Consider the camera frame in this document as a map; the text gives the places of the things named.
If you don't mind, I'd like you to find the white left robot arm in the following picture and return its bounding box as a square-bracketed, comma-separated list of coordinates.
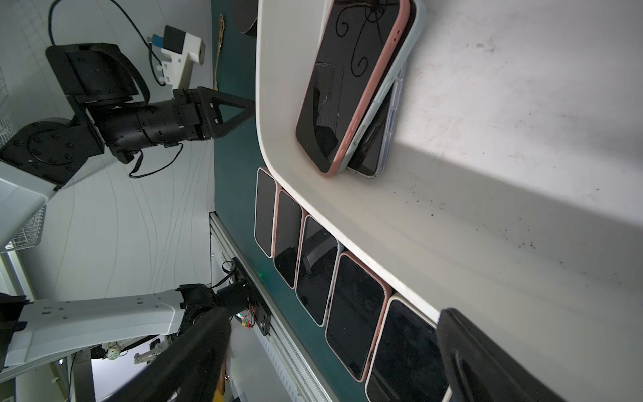
[1, 43, 255, 375]

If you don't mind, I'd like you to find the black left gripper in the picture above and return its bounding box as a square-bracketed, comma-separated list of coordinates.
[45, 44, 256, 164]

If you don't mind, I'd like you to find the mint green case phone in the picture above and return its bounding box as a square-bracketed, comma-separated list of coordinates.
[295, 215, 343, 327]

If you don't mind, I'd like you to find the clear case phone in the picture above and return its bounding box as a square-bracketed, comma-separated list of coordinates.
[348, 65, 406, 179]

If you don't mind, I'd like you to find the light pink case phone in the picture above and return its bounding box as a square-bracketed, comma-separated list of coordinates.
[254, 167, 279, 258]

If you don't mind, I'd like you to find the white plastic storage box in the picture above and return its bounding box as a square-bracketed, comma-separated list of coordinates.
[256, 1, 642, 401]

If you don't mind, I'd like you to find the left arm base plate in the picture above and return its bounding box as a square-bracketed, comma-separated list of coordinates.
[231, 257, 272, 337]

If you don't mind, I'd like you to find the green table mat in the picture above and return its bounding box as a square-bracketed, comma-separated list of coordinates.
[209, 0, 373, 402]

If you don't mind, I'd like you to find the cream case phone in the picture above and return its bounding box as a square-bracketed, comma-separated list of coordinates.
[365, 294, 452, 401]

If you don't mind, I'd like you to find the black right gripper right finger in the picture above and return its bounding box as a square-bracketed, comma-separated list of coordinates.
[436, 308, 562, 401]

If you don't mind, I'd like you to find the white wire wall basket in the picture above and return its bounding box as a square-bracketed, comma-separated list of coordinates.
[1, 75, 46, 252]

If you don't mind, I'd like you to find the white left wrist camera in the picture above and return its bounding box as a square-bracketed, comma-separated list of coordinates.
[151, 25, 205, 90]

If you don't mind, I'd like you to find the black phone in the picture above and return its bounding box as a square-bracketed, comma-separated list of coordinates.
[296, 1, 417, 176]

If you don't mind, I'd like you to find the rose case phone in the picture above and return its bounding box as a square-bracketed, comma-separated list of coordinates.
[273, 190, 304, 289]

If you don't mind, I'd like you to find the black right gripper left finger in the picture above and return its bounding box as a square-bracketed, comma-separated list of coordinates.
[108, 308, 231, 401]

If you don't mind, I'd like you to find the grey case phone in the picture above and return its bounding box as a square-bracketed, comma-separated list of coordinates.
[338, 1, 427, 172]

